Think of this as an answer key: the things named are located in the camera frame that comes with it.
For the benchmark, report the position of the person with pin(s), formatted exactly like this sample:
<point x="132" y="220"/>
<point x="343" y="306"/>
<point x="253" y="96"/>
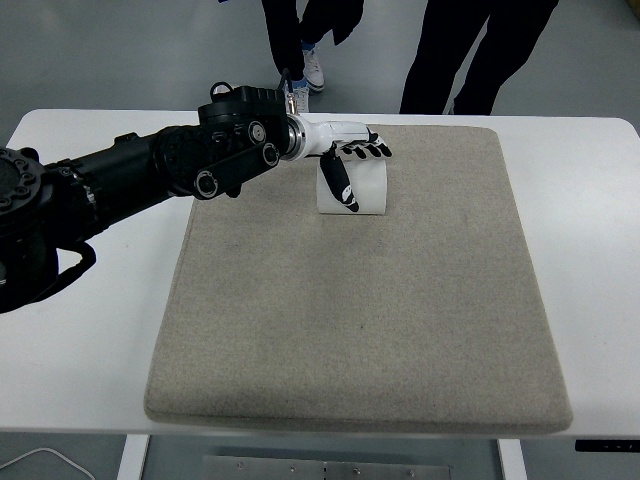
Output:
<point x="287" y="35"/>
<point x="445" y="55"/>

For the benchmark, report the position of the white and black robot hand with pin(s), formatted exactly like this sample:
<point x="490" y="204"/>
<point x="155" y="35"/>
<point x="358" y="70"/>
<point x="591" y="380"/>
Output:
<point x="325" y="136"/>

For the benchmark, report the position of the grey metal plate with screws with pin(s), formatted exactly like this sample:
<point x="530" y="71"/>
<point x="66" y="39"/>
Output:
<point x="325" y="470"/>

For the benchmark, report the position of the white ribbed cup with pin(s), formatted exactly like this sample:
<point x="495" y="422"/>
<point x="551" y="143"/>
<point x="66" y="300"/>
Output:
<point x="372" y="190"/>

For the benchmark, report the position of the grey fabric mat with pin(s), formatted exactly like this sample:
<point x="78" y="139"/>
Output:
<point x="350" y="310"/>

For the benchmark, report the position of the white table leg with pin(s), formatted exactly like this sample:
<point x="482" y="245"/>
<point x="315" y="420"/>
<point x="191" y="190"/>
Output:
<point x="511" y="460"/>
<point x="132" y="457"/>

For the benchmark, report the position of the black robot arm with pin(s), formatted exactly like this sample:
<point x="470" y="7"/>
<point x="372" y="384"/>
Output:
<point x="150" y="160"/>

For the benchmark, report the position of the black table control panel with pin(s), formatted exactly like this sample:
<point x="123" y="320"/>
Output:
<point x="607" y="446"/>

